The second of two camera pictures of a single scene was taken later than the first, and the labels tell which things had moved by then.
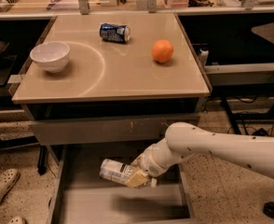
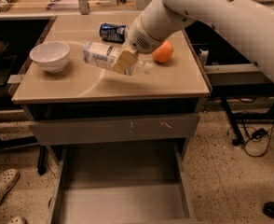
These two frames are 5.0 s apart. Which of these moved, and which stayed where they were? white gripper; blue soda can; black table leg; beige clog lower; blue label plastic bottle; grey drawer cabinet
Moved: blue label plastic bottle; white gripper
Stayed: beige clog lower; grey drawer cabinet; blue soda can; black table leg
